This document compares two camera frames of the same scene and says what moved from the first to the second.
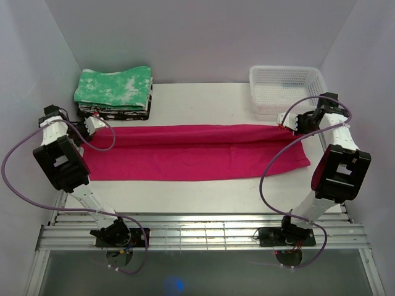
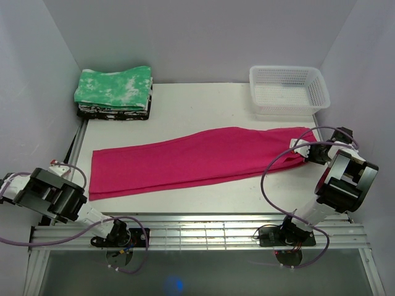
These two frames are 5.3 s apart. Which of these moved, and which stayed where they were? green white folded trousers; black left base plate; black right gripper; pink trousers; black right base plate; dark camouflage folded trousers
Moved: pink trousers; black right gripper
Stayed: black right base plate; dark camouflage folded trousers; black left base plate; green white folded trousers
